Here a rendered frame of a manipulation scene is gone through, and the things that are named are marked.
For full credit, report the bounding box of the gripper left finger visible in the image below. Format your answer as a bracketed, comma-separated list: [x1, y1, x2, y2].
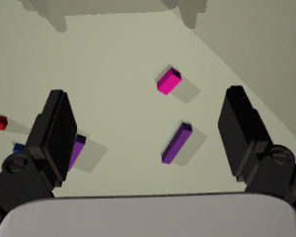
[0, 90, 77, 225]

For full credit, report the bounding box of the purple rod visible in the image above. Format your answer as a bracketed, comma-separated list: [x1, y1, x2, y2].
[68, 134, 86, 172]
[162, 122, 192, 164]

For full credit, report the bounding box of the small magenta block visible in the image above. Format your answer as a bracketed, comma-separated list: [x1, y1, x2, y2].
[157, 67, 182, 95]

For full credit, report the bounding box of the small blue block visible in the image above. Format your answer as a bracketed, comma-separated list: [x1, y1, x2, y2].
[13, 143, 25, 153]

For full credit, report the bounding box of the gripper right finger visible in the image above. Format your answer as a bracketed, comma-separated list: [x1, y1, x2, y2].
[218, 86, 296, 207]

